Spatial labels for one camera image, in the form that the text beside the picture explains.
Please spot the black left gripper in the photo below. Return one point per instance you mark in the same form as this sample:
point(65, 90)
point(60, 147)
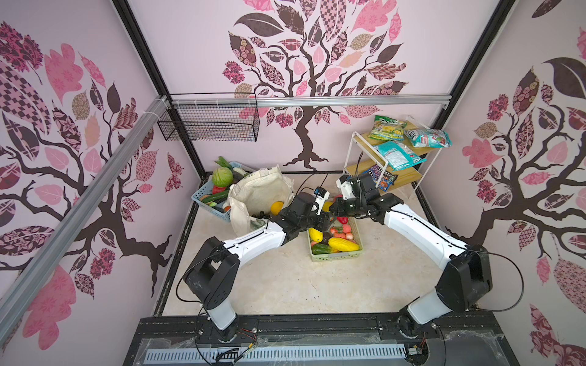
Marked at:
point(323, 222)

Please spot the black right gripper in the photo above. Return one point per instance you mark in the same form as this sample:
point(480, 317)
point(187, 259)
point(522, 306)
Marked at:
point(338, 201)

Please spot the orange yellow orange fruit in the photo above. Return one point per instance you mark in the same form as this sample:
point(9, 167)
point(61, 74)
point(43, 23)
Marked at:
point(276, 208)

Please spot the beige canvas grocery bag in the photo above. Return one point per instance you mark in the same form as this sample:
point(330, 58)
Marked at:
point(255, 193)

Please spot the light green plastic basket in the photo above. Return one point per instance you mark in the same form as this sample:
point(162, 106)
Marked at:
point(342, 227)

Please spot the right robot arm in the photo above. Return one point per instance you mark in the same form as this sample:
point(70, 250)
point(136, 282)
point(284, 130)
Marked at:
point(466, 273)

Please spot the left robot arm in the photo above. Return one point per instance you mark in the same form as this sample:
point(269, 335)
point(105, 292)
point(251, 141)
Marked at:
point(212, 273)

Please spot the blue dark candy bag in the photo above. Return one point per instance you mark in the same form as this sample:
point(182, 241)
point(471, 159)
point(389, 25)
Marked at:
point(383, 180)

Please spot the teal white snack bag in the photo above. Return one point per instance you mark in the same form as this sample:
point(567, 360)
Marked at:
point(398, 155)

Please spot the green yellow snack bag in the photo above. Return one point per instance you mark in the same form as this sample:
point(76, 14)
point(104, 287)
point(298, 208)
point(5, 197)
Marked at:
point(387, 129)

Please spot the teal pink snack bag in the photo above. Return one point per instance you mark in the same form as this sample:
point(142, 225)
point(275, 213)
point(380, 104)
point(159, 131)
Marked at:
point(428, 138)

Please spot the yellow mango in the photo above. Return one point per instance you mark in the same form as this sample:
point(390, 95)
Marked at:
point(315, 235)

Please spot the yellow corn cob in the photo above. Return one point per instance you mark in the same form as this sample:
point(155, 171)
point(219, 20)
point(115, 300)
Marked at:
point(343, 245)

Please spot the white wooden two-tier shelf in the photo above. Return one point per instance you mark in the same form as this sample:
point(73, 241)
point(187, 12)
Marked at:
point(362, 155)

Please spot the long green cucumber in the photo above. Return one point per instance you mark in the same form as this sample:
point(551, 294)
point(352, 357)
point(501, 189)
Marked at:
point(219, 196)

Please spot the light blue plastic basket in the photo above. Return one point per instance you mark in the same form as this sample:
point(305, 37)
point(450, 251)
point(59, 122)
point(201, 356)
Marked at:
point(220, 209)

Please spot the green cabbage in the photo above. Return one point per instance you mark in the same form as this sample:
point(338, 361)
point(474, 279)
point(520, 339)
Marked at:
point(222, 177)

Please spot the white vented strip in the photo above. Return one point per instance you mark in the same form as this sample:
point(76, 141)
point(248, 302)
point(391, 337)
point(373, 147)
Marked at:
point(274, 355)

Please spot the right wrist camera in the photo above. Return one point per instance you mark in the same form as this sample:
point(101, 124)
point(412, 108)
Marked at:
point(345, 186)

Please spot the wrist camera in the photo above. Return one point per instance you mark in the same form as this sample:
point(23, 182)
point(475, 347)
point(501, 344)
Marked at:
point(345, 186)
point(321, 195)

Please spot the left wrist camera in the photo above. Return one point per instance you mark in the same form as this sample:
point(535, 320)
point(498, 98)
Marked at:
point(321, 195)

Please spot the black wire wall basket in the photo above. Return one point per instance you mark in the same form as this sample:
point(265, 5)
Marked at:
point(215, 116)

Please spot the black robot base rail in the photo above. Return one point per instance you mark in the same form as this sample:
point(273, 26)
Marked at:
point(459, 339)

